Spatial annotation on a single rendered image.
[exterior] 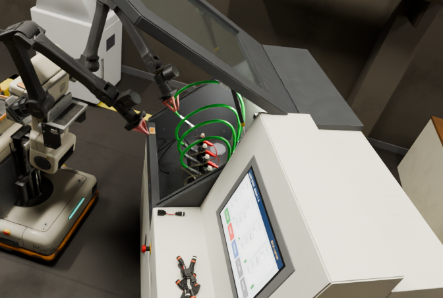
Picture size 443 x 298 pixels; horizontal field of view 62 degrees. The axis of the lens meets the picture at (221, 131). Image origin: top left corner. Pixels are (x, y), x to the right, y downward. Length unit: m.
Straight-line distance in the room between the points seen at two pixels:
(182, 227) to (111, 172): 1.65
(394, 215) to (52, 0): 3.10
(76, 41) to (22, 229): 1.74
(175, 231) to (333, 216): 0.77
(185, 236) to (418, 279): 0.90
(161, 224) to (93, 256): 1.14
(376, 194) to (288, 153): 0.36
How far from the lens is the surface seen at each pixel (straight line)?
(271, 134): 1.33
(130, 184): 3.14
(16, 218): 2.66
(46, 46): 1.60
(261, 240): 1.26
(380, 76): 3.78
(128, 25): 1.96
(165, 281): 1.54
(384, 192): 1.46
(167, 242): 1.63
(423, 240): 1.38
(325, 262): 1.03
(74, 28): 3.55
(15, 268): 2.79
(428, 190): 3.69
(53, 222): 2.59
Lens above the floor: 2.33
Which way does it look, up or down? 38 degrees down
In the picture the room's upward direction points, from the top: 14 degrees clockwise
